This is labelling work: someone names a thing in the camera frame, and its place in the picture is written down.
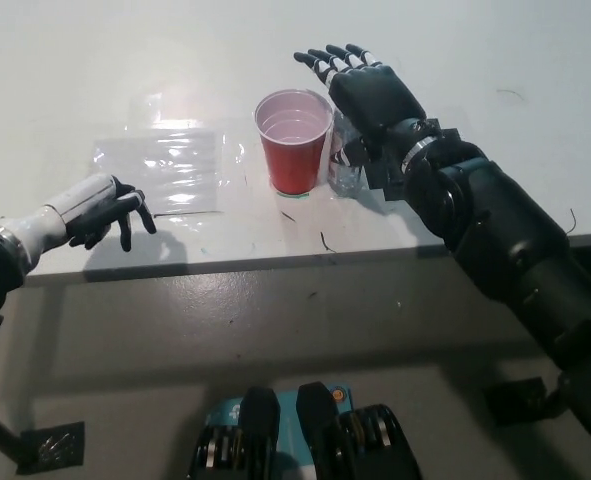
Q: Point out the clear plastic sheet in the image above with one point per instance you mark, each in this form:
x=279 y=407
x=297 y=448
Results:
x=180 y=167

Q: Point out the clear soap pump bottle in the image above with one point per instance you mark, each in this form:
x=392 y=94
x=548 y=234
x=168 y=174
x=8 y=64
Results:
x=345 y=180

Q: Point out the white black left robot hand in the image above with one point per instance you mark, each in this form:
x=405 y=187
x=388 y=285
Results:
x=82 y=202

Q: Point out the black tape square patch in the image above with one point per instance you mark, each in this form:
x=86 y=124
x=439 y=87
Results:
x=382 y=182

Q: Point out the red plastic cup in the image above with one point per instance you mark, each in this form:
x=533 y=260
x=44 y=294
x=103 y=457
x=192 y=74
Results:
x=292 y=155

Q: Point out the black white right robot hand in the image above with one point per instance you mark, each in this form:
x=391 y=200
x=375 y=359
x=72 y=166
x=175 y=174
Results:
x=375 y=97

